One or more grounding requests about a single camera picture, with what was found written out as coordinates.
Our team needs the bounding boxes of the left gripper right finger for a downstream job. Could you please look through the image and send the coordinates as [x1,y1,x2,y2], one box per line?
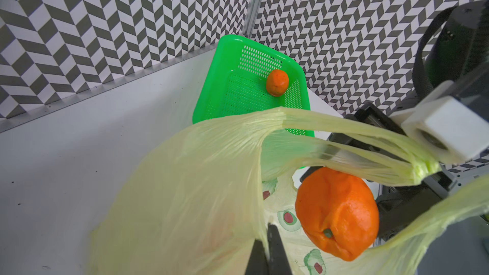
[267,224,292,275]

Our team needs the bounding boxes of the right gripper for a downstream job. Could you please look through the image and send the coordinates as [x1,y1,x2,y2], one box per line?
[299,102,459,241]

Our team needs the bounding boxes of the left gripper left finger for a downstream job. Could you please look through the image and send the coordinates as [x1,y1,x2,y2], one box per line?
[244,239,269,275]

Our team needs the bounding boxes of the orange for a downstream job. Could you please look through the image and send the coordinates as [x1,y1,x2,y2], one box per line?
[266,70,289,97]
[295,168,379,262]

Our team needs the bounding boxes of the yellow green plastic bag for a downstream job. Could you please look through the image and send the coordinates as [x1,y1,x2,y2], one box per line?
[87,108,488,274]

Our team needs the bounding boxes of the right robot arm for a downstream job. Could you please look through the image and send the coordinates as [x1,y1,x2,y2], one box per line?
[348,0,488,241]

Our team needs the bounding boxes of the green plastic basket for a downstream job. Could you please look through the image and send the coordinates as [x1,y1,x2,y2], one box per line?
[192,34,311,123]

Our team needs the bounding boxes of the aluminium corner post right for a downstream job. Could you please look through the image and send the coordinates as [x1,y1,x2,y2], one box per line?
[241,0,262,38]

